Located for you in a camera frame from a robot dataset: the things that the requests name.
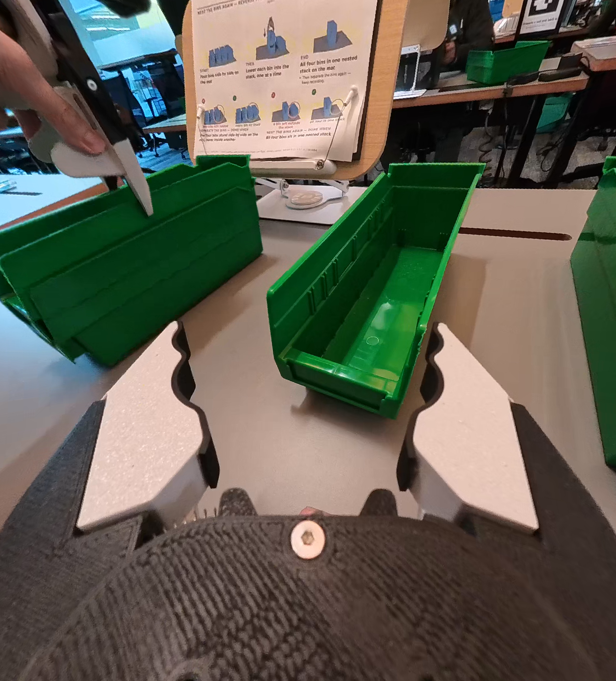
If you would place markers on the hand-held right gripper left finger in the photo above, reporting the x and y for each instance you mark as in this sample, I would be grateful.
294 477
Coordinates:
143 452

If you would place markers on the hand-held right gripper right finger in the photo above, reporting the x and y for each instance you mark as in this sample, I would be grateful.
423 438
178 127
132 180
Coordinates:
473 452

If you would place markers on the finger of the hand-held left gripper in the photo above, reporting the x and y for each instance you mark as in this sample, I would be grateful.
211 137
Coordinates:
132 175

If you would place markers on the grey desk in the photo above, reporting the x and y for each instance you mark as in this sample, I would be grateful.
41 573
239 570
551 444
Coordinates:
499 319

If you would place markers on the person's right hand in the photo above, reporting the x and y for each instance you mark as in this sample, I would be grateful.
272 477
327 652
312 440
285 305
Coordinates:
314 512

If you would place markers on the black office chair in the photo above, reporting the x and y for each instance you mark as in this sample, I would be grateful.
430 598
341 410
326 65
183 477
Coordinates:
124 106

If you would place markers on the white clipboard stand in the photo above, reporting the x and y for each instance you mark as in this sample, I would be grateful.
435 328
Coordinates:
276 210

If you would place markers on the instruction sheet on wooden board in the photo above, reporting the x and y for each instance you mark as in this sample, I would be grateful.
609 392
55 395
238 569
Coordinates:
387 106

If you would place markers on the clear acrylic sign holder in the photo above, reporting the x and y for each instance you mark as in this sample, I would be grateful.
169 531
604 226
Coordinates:
411 72

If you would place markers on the green crate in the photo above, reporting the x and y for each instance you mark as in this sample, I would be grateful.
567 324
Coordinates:
552 111

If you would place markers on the long wooden table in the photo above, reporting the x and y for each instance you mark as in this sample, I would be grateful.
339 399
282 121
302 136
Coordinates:
499 91

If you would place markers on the black box device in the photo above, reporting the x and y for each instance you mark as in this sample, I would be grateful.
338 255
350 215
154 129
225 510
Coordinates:
560 66

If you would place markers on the printed marker board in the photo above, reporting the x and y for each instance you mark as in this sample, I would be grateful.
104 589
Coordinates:
544 16

